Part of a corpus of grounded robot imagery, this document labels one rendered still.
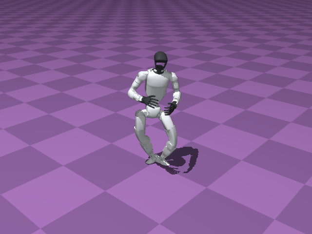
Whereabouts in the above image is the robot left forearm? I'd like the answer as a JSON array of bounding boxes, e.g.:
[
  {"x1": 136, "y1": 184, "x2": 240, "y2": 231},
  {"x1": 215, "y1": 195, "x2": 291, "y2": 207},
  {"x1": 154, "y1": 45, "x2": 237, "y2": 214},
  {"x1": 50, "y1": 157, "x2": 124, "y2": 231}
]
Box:
[{"x1": 172, "y1": 92, "x2": 181, "y2": 107}]

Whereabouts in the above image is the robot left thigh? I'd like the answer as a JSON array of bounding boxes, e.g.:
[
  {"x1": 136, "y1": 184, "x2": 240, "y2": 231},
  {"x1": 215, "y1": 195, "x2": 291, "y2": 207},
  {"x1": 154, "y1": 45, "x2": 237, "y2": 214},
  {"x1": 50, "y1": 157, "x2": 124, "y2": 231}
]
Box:
[{"x1": 158, "y1": 110, "x2": 177, "y2": 150}]

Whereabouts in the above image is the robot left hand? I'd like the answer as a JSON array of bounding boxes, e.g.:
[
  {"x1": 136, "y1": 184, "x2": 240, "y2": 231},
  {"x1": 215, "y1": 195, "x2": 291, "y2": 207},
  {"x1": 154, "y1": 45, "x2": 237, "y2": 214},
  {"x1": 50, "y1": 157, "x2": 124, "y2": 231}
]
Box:
[{"x1": 164, "y1": 101, "x2": 177, "y2": 116}]

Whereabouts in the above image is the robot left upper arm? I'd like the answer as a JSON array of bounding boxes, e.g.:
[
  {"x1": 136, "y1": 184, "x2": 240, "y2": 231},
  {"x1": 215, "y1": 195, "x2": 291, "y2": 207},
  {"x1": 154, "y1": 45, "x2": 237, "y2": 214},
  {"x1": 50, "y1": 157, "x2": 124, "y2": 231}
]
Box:
[{"x1": 169, "y1": 72, "x2": 180, "y2": 97}]

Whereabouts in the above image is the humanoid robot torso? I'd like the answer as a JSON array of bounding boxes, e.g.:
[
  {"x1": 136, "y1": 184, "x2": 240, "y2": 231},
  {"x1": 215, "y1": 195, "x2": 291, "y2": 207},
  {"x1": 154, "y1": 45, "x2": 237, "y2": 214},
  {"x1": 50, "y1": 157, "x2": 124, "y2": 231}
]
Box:
[{"x1": 145, "y1": 68, "x2": 170, "y2": 118}]

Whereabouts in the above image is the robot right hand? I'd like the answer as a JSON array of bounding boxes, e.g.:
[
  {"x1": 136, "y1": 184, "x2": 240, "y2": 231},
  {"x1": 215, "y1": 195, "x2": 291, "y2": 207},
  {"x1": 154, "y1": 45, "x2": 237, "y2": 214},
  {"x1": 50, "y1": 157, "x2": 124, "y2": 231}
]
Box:
[{"x1": 140, "y1": 95, "x2": 158, "y2": 108}]

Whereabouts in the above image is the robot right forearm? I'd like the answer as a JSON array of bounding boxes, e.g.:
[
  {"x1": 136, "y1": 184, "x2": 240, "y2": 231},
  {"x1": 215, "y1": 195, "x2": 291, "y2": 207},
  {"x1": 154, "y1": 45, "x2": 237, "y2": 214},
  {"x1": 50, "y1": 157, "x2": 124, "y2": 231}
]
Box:
[{"x1": 128, "y1": 89, "x2": 143, "y2": 102}]

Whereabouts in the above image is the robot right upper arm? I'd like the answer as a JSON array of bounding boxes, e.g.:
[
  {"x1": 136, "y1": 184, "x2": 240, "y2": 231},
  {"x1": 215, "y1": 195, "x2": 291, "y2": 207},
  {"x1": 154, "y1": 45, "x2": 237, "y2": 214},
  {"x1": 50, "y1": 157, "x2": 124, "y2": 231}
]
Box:
[{"x1": 130, "y1": 71, "x2": 148, "y2": 93}]

